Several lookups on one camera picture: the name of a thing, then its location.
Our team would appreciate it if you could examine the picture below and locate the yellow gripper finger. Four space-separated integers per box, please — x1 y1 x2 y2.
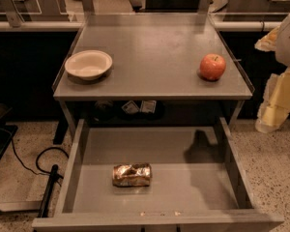
254 27 279 52
255 67 290 133

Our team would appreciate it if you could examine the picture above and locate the crushed orange metallic can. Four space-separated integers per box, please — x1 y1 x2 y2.
112 163 152 188

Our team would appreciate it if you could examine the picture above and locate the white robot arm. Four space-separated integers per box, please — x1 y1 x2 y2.
255 14 290 133

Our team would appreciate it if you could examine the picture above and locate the grey counter cabinet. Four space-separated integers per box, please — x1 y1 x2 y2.
54 14 253 132

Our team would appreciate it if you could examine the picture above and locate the grey open top drawer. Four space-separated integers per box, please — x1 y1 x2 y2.
33 119 284 232

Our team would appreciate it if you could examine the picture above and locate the red apple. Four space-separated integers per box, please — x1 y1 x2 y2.
199 53 226 81

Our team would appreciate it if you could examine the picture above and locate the white label card right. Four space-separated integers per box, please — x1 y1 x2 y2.
140 101 157 113

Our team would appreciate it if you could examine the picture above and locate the white label card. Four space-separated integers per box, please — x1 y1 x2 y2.
122 101 139 115
140 101 157 113

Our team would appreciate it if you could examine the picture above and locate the white label card left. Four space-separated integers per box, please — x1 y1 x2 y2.
122 101 139 115

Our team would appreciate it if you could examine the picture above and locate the white bowl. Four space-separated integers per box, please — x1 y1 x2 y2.
65 50 113 80

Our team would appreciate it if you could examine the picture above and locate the black bar on floor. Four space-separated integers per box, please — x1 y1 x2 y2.
38 164 58 218

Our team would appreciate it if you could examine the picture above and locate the white horizontal rail right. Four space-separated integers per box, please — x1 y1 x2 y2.
214 21 280 32

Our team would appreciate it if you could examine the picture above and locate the white horizontal rail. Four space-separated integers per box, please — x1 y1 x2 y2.
214 21 280 32
0 21 82 32

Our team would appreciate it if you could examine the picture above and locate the black floor cable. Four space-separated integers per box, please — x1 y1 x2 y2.
0 128 71 179

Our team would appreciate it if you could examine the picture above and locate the white horizontal rail left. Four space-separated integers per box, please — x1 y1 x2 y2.
0 21 82 32

